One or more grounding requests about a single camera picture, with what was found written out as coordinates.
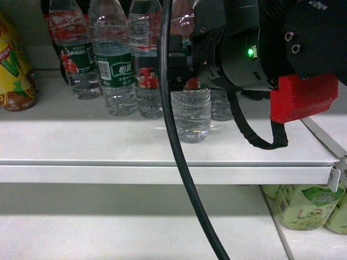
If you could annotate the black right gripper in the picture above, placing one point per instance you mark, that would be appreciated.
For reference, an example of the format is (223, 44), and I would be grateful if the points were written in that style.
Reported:
(221, 60)

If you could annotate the clear water bottle green label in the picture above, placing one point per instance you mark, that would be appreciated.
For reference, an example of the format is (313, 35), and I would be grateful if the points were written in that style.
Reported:
(192, 111)

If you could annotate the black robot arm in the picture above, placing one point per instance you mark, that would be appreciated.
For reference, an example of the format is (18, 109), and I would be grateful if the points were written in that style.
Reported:
(308, 36)

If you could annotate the water bottle rear right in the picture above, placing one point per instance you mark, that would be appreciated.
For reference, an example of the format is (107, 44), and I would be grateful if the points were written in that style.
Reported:
(220, 106)

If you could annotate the water bottle rear left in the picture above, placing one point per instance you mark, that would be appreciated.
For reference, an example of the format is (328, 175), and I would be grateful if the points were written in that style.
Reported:
(144, 25)

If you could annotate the water bottle white cap right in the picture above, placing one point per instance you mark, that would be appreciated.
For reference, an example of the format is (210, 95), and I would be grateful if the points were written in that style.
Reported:
(110, 39)

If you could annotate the water bottle white cap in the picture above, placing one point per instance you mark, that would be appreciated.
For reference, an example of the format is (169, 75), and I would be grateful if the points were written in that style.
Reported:
(72, 38)
(110, 39)

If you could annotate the water bottle white cap middle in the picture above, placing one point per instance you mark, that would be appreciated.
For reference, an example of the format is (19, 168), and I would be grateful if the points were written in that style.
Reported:
(72, 38)

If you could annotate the green grape drink right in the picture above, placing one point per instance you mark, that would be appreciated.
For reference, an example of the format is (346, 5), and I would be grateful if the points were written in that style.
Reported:
(273, 193)

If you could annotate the green grape drink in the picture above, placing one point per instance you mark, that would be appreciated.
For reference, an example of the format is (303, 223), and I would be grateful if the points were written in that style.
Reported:
(273, 193)
(306, 207)
(337, 219)

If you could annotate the green grape drink left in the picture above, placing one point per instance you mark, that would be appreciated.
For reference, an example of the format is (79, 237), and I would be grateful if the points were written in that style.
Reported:
(306, 207)

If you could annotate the green grape drink middle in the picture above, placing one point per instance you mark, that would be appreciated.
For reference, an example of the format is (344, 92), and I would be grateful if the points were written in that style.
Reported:
(337, 219)

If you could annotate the yellow lemon tea bottle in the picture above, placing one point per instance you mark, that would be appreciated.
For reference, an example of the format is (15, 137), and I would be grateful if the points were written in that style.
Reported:
(18, 83)

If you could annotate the red camera mount block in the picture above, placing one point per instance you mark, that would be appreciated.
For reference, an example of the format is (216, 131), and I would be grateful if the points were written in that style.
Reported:
(296, 98)

